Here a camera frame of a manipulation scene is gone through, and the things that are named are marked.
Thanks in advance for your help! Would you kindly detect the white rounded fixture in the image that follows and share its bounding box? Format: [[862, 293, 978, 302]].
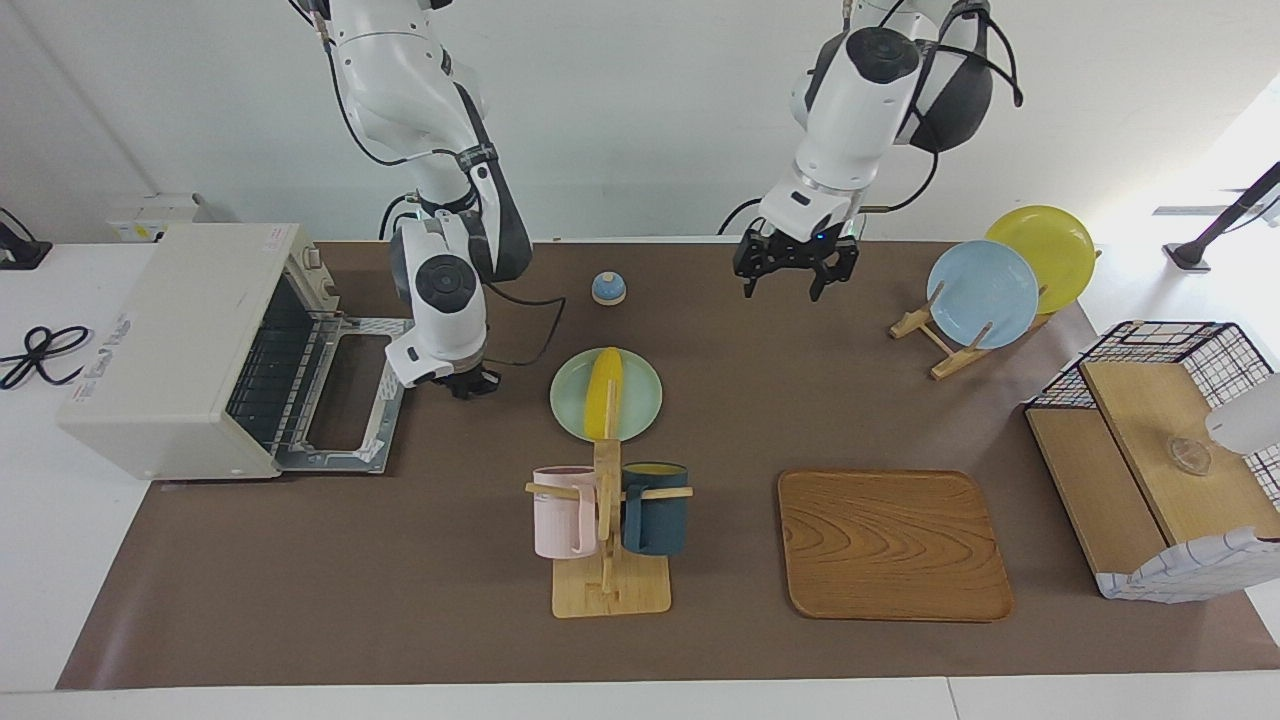
[[1204, 371, 1280, 457]]

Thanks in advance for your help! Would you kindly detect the white box device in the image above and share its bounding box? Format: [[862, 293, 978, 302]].
[[104, 194, 217, 244]]

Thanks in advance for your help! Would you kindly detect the clear glass dish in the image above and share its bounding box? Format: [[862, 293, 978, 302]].
[[1167, 436, 1215, 478]]

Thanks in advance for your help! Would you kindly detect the wooden shelf with wire basket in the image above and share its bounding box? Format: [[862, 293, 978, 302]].
[[1024, 320, 1280, 604]]

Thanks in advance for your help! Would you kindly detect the light blue plate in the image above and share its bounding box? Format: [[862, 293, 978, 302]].
[[925, 239, 1041, 351]]

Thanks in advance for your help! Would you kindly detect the wooden plate rack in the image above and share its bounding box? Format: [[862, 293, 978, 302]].
[[889, 250, 1102, 382]]

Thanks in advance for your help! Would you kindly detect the black stand base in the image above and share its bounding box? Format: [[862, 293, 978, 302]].
[[0, 207, 53, 272]]

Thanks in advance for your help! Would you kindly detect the pink mug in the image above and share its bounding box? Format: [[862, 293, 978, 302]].
[[531, 464, 600, 560]]

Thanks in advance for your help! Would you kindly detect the wooden mug tree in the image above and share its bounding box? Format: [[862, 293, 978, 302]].
[[525, 378, 694, 619]]

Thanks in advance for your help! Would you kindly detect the pale green plate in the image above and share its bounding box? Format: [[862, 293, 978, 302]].
[[549, 347, 665, 444]]

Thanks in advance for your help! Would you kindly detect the glass oven door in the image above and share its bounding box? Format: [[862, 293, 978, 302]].
[[274, 315, 414, 474]]

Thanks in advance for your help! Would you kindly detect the black stand with pole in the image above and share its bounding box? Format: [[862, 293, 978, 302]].
[[1164, 160, 1280, 274]]

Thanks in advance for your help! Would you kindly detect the loose black cable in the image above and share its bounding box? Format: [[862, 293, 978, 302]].
[[0, 324, 93, 392]]

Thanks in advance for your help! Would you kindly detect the yellow corn cob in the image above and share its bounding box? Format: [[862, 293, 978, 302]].
[[583, 346, 626, 442]]

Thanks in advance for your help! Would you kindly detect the wooden serving tray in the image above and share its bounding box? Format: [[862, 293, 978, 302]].
[[777, 468, 1015, 624]]

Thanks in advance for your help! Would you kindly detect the dark teal mug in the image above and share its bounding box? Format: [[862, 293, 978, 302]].
[[619, 460, 691, 557]]

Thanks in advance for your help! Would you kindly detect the white checked cloth liner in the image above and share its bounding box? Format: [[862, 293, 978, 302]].
[[1094, 526, 1280, 604]]

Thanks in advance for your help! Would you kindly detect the brown table mat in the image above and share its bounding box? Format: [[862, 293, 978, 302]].
[[55, 240, 1280, 692]]

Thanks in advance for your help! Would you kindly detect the beige toaster oven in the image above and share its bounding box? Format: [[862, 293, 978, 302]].
[[56, 222, 347, 482]]

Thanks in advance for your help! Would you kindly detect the yellow plate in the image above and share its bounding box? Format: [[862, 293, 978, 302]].
[[984, 204, 1098, 316]]

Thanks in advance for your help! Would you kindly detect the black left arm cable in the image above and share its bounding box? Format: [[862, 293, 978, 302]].
[[718, 0, 1025, 237]]

